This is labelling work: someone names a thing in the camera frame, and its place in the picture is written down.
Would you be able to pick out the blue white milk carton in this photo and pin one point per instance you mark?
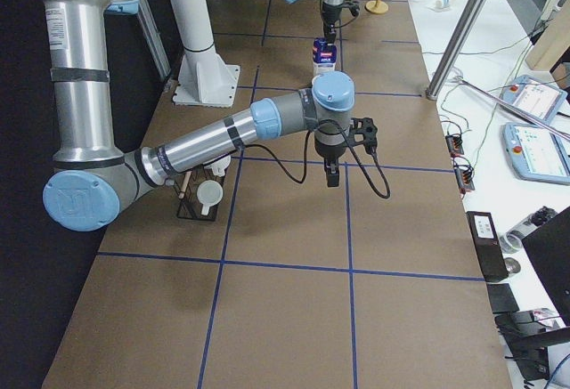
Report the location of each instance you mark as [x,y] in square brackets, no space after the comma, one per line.
[324,56]

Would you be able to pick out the near teach pendant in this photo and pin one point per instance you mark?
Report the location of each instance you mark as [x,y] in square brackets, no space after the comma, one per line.
[535,154]

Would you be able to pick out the white home mug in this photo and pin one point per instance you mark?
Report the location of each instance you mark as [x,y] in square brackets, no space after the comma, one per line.
[209,194]

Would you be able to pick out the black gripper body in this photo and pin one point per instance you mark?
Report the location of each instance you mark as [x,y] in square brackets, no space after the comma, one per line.
[330,14]
[329,152]

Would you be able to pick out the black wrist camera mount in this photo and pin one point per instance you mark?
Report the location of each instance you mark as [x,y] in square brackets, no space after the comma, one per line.
[363,131]

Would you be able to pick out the far teach pendant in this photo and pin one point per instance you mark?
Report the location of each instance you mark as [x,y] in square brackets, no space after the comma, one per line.
[535,97]

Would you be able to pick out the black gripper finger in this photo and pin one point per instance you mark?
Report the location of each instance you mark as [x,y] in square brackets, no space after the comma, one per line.
[330,33]
[332,173]

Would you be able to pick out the black power box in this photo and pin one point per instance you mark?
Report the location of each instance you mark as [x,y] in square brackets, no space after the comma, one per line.
[487,246]

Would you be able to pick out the white ribbed mug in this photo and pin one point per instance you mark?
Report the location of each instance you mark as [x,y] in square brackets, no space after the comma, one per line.
[218,168]

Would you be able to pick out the aluminium frame post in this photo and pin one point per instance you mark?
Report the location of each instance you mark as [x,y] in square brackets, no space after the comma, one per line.
[452,50]

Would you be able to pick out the white camera pole base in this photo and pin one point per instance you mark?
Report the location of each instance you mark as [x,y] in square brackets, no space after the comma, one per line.
[204,78]

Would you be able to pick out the teach pendant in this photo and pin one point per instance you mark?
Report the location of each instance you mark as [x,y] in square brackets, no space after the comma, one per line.
[535,154]
[535,97]

